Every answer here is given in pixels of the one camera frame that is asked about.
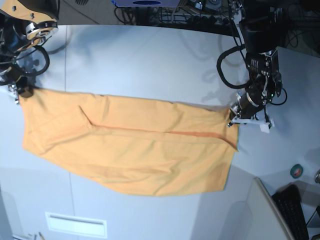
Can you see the blue white device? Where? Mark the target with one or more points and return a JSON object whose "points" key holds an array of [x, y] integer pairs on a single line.
{"points": [[146, 3]]}

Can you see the metal knob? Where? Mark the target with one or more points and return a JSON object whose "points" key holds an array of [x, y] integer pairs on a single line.
{"points": [[317, 177]]}

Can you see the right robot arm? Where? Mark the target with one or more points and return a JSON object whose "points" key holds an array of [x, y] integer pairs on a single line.
{"points": [[25, 26]]}

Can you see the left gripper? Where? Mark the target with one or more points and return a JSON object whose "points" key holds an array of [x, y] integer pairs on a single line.
{"points": [[247, 104]]}

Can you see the orange t-shirt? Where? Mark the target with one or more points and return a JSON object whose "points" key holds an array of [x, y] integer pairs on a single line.
{"points": [[133, 146]]}

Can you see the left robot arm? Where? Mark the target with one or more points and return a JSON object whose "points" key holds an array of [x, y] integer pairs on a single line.
{"points": [[257, 25]]}

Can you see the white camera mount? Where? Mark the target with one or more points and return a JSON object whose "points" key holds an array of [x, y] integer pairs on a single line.
{"points": [[13, 92], [265, 124]]}

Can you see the grey side panel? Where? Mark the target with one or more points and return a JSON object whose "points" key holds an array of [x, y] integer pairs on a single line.
{"points": [[256, 218]]}

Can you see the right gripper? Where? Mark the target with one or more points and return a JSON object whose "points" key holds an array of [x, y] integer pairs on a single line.
{"points": [[9, 75]]}

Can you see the black keyboard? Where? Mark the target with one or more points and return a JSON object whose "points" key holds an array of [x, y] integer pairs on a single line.
{"points": [[288, 202]]}

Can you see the green tape roll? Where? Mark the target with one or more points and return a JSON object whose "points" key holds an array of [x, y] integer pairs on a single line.
{"points": [[296, 171]]}

